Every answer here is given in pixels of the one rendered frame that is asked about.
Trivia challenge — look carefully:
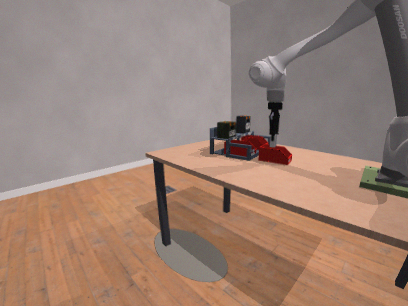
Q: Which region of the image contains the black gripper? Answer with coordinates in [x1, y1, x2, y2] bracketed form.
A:
[268, 102, 283, 148]

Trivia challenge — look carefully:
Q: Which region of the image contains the red bin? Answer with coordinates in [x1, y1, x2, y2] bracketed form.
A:
[258, 144, 292, 165]
[224, 140, 257, 157]
[241, 135, 269, 150]

